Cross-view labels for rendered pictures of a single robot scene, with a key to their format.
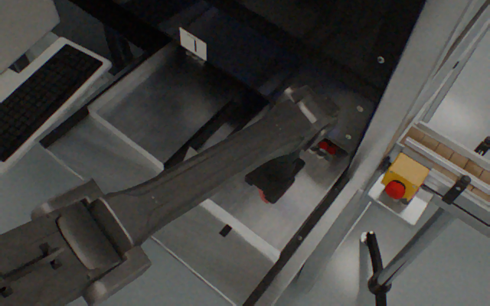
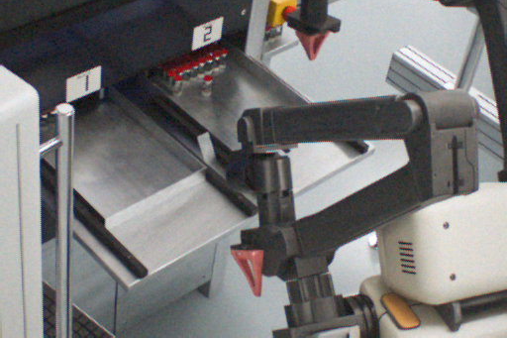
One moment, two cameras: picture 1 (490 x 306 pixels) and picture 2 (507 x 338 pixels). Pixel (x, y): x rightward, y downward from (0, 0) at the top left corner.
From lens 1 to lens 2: 1.78 m
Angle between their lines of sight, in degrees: 53
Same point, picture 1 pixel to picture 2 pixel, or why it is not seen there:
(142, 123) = (134, 187)
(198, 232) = not seen: hidden behind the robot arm
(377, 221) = not seen: hidden behind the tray
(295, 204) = (265, 98)
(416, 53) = not seen: outside the picture
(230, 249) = (305, 149)
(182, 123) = (144, 155)
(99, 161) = (177, 229)
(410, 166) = not seen: outside the picture
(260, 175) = (321, 23)
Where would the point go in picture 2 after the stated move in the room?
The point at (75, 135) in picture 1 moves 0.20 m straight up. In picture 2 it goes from (134, 247) to (139, 171)
